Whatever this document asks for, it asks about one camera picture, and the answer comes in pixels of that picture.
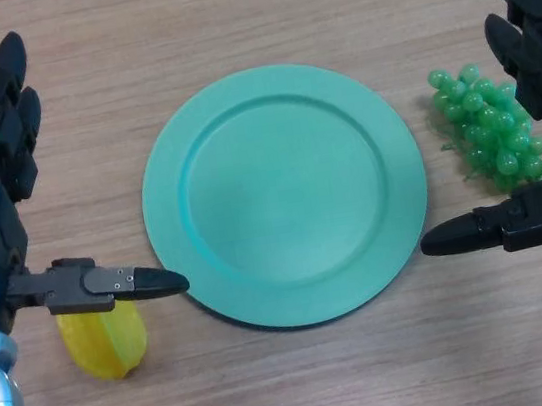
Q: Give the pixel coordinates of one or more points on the green grape bunch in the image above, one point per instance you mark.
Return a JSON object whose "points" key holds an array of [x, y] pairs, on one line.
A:
{"points": [[488, 132]]}

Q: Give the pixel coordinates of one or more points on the yellow starfruit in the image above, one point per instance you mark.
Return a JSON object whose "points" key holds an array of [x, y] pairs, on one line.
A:
{"points": [[104, 347]]}

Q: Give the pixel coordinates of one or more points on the green round plate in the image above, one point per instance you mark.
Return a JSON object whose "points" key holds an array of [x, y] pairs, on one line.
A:
{"points": [[284, 186]]}

